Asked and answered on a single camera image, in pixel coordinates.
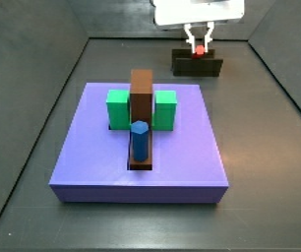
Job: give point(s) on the purple base block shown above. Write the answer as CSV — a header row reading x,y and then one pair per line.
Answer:
x,y
187,173

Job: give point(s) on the blue hexagonal peg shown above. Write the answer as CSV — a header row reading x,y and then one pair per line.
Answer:
x,y
139,137

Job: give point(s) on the green block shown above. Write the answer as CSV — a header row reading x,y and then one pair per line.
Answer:
x,y
118,109
166,104

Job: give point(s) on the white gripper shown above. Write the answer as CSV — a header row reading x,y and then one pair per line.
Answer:
x,y
186,12

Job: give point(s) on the brown upright block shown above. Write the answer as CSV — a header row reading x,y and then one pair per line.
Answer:
x,y
140,112

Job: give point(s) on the black angled bracket board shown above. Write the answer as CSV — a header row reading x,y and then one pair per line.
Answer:
x,y
193,66

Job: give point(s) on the red peg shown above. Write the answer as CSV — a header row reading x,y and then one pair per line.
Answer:
x,y
198,52

